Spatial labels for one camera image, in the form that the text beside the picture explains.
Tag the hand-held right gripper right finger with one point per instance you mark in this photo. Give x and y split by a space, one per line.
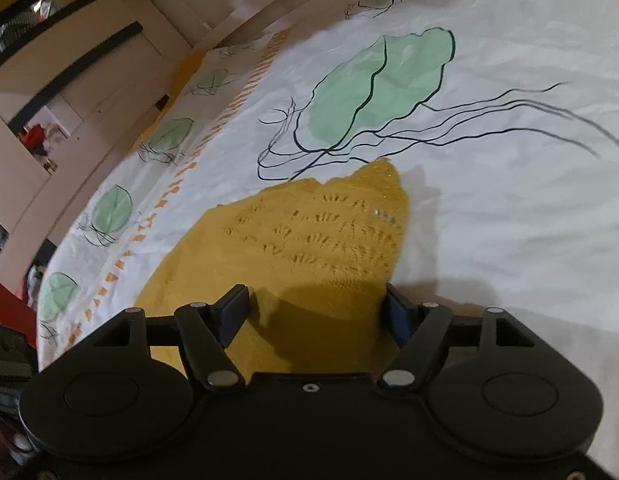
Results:
395 316

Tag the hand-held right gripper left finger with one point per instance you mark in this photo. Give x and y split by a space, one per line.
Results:
236 311

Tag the mustard yellow knit sweater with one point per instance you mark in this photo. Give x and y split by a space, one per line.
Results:
299 255

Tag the white jellyfish print blanket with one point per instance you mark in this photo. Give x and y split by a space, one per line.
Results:
489 200

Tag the yellow bed sheet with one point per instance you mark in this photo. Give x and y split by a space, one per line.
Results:
189 67

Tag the red object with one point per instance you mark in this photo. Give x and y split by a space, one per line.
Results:
34 138

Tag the wooden bed frame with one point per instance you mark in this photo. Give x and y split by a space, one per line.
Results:
154 35

